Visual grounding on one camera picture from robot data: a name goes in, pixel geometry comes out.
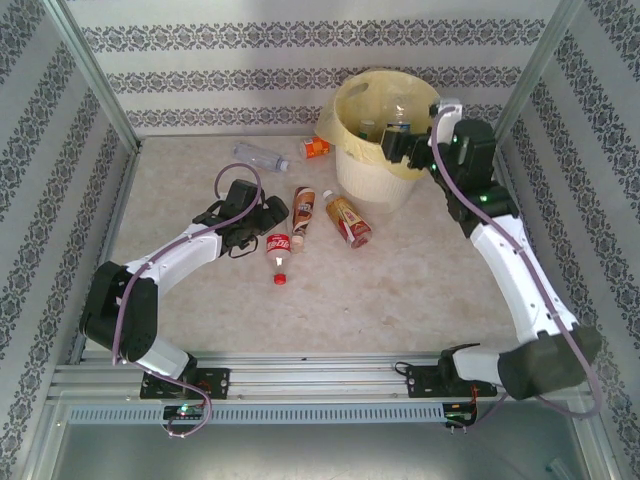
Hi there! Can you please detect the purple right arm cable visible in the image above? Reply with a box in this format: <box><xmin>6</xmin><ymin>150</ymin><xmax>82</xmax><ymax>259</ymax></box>
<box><xmin>429</xmin><ymin>104</ymin><xmax>604</xmax><ymax>431</ymax></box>

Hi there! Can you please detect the yellow red tea bottle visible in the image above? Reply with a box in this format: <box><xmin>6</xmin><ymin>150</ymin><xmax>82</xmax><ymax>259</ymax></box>
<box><xmin>322</xmin><ymin>188</ymin><xmax>374</xmax><ymax>250</ymax></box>

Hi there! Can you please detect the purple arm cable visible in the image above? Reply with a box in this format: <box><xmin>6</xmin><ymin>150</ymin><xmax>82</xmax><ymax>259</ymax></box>
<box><xmin>112</xmin><ymin>163</ymin><xmax>265</xmax><ymax>440</ymax></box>
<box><xmin>429</xmin><ymin>104</ymin><xmax>604</xmax><ymax>431</ymax></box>

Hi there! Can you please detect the circuit board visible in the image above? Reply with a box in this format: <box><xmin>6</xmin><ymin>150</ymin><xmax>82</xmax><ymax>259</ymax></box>
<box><xmin>163</xmin><ymin>404</ymin><xmax>206</xmax><ymax>420</ymax></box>
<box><xmin>442</xmin><ymin>402</ymin><xmax>477</xmax><ymax>430</ymax></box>

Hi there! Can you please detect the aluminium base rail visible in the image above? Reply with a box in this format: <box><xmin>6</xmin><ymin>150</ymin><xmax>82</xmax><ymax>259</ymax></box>
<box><xmin>49</xmin><ymin>351</ymin><xmax>589</xmax><ymax>401</ymax></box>

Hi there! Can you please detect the aluminium right side rail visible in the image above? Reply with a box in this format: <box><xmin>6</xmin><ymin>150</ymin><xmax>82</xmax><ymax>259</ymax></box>
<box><xmin>487</xmin><ymin>139</ymin><xmax>591</xmax><ymax>361</ymax></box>

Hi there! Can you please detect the clear unlabelled plastic bottle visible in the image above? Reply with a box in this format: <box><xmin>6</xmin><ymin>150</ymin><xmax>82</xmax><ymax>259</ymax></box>
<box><xmin>233</xmin><ymin>141</ymin><xmax>292</xmax><ymax>174</ymax></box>

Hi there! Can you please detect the grey slotted cable duct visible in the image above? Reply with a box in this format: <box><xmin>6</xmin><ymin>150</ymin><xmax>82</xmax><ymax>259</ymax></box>
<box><xmin>66</xmin><ymin>402</ymin><xmax>479</xmax><ymax>426</ymax></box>

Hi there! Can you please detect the aluminium left frame post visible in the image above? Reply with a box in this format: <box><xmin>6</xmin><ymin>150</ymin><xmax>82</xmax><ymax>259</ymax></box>
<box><xmin>42</xmin><ymin>0</ymin><xmax>142</xmax><ymax>151</ymax></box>

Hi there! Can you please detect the brown label drink bottle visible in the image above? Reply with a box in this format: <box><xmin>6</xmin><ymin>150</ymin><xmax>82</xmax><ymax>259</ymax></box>
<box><xmin>290</xmin><ymin>186</ymin><xmax>317</xmax><ymax>239</ymax></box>

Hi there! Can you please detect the white plastic bin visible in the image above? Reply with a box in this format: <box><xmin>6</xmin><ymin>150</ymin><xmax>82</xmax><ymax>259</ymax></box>
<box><xmin>332</xmin><ymin>69</ymin><xmax>446</xmax><ymax>216</ymax></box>

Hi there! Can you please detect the aluminium right frame post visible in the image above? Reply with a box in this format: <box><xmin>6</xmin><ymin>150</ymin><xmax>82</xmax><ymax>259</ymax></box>
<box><xmin>489</xmin><ymin>0</ymin><xmax>585</xmax><ymax>150</ymax></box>

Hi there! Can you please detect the orange NFC juice bottle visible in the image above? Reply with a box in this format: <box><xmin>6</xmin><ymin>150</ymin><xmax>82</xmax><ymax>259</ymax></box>
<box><xmin>299</xmin><ymin>136</ymin><xmax>331</xmax><ymax>160</ymax></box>

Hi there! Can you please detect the aluminium frame post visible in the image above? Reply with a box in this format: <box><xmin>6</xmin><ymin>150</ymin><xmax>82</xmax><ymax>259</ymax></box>
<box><xmin>42</xmin><ymin>0</ymin><xmax>142</xmax><ymax>151</ymax></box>
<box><xmin>489</xmin><ymin>0</ymin><xmax>585</xmax><ymax>150</ymax></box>

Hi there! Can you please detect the right circuit board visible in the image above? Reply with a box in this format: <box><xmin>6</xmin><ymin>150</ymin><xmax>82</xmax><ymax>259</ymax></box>
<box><xmin>442</xmin><ymin>402</ymin><xmax>477</xmax><ymax>430</ymax></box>

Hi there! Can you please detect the aluminium left side rail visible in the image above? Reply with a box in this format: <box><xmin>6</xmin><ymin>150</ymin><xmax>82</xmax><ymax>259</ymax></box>
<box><xmin>64</xmin><ymin>142</ymin><xmax>144</xmax><ymax>369</ymax></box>

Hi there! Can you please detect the left circuit board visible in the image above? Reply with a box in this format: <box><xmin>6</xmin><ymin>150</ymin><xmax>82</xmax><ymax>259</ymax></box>
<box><xmin>163</xmin><ymin>404</ymin><xmax>206</xmax><ymax>420</ymax></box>

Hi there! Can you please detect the red label cola bottle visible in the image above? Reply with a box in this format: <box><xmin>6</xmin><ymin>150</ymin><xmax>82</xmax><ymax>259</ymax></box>
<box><xmin>265</xmin><ymin>232</ymin><xmax>293</xmax><ymax>276</ymax></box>

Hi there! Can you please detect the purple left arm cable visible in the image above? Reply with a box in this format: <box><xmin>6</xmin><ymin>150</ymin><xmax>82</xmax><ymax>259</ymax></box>
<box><xmin>112</xmin><ymin>163</ymin><xmax>265</xmax><ymax>440</ymax></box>

